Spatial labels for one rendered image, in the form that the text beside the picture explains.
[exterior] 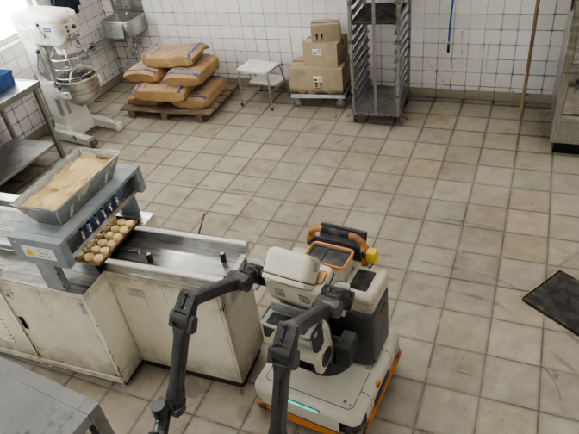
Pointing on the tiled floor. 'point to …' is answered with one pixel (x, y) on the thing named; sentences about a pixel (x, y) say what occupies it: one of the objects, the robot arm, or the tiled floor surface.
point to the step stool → (262, 76)
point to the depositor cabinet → (66, 317)
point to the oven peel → (529, 56)
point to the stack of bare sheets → (557, 300)
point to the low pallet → (180, 108)
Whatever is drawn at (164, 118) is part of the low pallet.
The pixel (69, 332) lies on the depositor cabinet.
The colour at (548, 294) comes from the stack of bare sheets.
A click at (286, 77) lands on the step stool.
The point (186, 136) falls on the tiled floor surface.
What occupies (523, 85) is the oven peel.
